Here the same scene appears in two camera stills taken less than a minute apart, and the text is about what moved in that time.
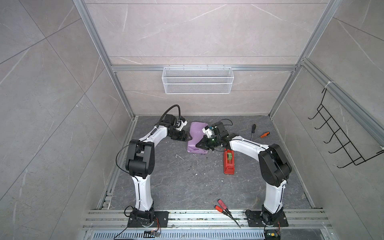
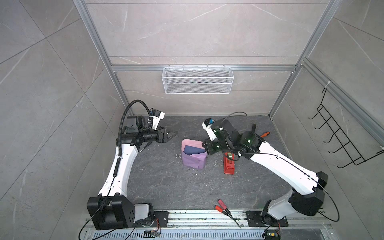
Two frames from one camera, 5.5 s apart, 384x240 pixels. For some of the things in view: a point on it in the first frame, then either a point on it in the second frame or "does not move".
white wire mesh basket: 197,80 does not move
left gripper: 181,138 → 163,139
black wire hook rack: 340,136 does not move
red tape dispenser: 229,161 does not move
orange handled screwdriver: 264,134 does not move
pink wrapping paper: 197,134 → 196,160
